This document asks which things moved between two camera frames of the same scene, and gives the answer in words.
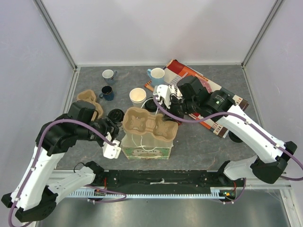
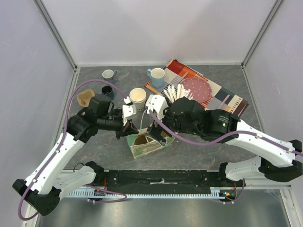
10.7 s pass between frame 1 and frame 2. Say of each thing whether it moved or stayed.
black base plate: stayed
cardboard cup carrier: moved
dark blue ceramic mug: stayed
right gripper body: moved
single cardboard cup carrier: stayed
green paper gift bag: moved
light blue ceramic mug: stayed
